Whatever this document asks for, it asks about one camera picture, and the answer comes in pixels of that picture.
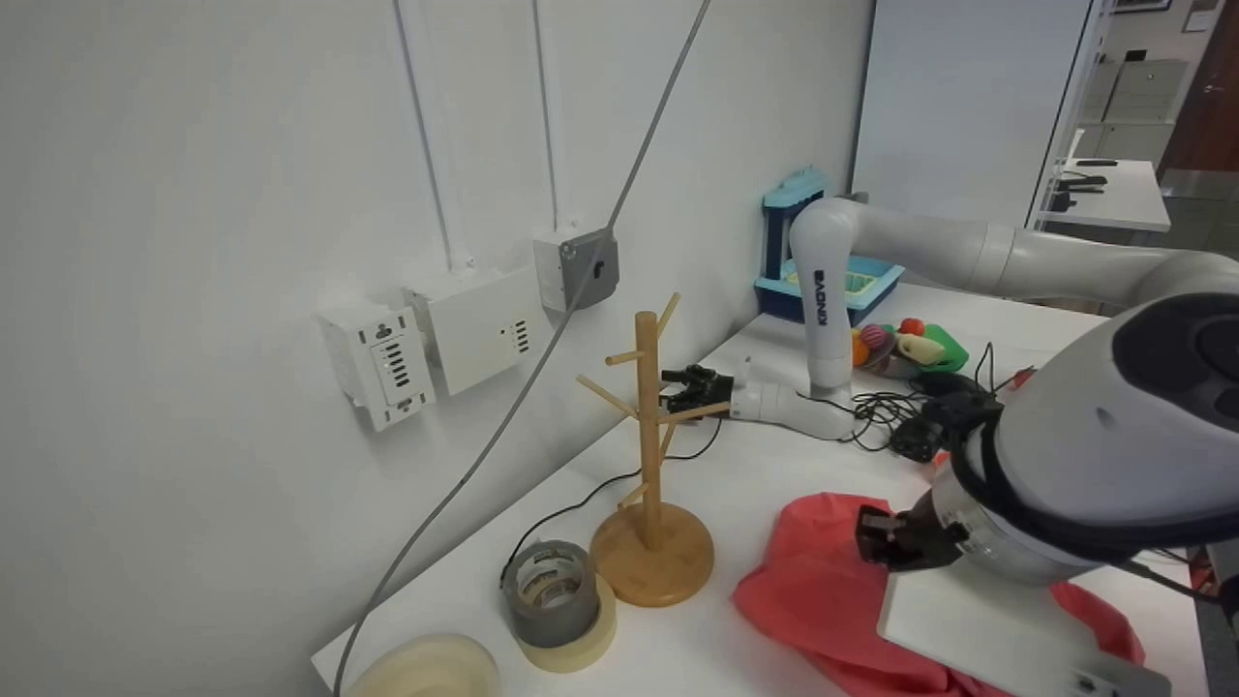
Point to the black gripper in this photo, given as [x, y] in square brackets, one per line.
[935, 531]

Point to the coral pink printed t-shirt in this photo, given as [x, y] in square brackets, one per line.
[799, 594]

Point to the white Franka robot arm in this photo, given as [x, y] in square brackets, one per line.
[1109, 427]

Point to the small orange cup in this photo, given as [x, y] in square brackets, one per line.
[940, 461]

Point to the small black power adapter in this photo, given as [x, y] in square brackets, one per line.
[916, 444]

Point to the black game controller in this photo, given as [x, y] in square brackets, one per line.
[950, 399]

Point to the orange toy fruit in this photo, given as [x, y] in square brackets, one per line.
[860, 355]

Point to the yellow toy fruit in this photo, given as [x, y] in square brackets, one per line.
[916, 351]

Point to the green toy bowl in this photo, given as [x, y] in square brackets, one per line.
[950, 351]

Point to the purple toy fruit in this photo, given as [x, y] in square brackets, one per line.
[876, 339]

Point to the red toy tomato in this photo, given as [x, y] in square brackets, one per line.
[1024, 376]

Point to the small red toy fruit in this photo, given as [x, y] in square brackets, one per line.
[912, 328]

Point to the wooden mug tree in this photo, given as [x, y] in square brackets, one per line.
[651, 554]

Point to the cream masking tape roll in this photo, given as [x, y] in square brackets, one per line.
[579, 654]

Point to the black item on desk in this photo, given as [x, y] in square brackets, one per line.
[1068, 194]

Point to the white background desk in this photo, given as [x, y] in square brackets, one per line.
[1126, 194]

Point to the gray junction box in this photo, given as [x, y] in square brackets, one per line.
[566, 266]

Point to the cream shallow bowl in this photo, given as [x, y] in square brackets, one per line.
[428, 672]

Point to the brown wooden door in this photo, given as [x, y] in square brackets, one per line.
[1207, 103]

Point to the black camera on stand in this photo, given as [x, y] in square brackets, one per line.
[700, 386]

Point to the white wall box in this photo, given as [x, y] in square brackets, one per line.
[479, 329]

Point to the white wall socket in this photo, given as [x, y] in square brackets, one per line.
[383, 360]

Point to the white wall conduit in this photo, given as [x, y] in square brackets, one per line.
[546, 116]
[424, 139]

